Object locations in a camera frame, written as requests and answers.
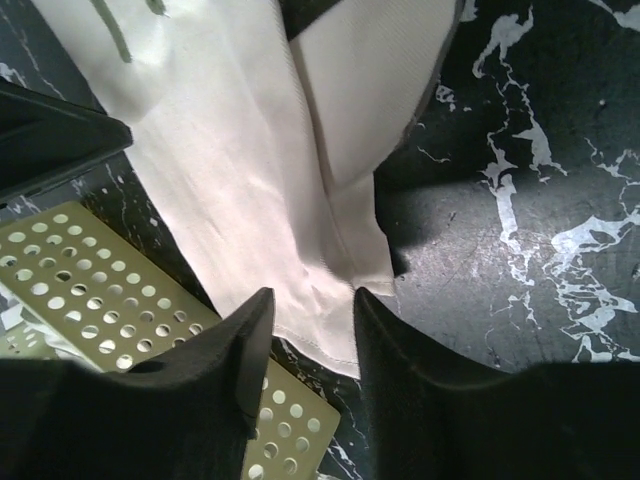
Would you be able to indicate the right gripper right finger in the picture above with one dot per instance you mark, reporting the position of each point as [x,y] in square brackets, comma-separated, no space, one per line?
[435,414]

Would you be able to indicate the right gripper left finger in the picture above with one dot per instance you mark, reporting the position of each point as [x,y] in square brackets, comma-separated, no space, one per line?
[187,413]

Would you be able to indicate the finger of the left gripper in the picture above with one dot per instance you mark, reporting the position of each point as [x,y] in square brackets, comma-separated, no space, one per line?
[47,141]

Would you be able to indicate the pale green storage basket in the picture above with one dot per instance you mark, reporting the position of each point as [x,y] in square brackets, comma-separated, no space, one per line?
[80,289]

